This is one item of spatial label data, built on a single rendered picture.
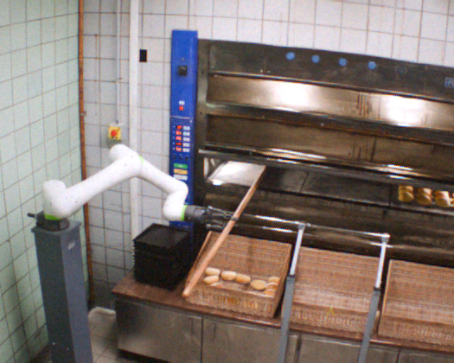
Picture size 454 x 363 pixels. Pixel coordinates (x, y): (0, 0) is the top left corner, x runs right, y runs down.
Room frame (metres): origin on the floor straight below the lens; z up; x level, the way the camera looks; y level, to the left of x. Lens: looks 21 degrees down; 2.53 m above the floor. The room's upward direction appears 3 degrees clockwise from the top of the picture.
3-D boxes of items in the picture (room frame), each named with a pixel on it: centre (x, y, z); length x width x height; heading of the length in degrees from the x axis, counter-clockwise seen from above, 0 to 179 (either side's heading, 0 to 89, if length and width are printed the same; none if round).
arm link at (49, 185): (2.67, 0.89, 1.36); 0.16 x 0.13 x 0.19; 30
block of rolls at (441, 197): (3.50, -1.40, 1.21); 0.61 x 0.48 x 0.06; 164
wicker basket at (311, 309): (2.96, -0.68, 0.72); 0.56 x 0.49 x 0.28; 75
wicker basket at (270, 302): (3.12, -0.11, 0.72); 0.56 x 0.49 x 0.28; 75
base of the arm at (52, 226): (2.70, 0.95, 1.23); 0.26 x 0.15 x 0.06; 71
